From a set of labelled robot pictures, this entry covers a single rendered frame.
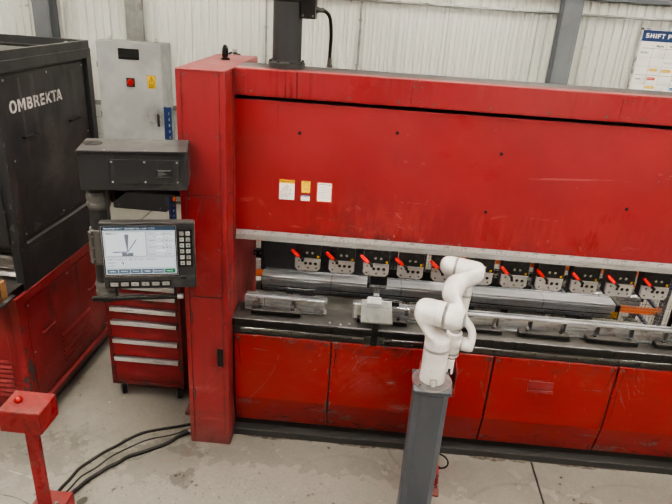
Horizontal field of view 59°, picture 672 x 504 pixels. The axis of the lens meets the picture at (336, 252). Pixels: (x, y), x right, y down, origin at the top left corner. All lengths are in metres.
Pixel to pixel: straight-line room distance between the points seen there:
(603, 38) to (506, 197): 4.56
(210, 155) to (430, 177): 1.18
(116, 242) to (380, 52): 4.94
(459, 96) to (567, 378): 1.79
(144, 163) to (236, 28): 4.79
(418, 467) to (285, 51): 2.22
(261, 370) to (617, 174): 2.32
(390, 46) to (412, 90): 4.21
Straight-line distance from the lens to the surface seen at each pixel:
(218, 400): 3.81
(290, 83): 3.18
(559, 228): 3.50
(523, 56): 7.53
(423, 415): 2.94
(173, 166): 2.94
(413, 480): 3.21
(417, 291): 3.82
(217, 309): 3.46
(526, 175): 3.36
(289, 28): 3.24
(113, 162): 2.97
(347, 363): 3.65
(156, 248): 3.06
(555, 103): 3.29
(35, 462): 3.44
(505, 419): 3.95
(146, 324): 4.08
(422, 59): 7.36
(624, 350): 3.87
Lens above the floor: 2.65
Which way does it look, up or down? 23 degrees down
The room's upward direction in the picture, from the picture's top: 4 degrees clockwise
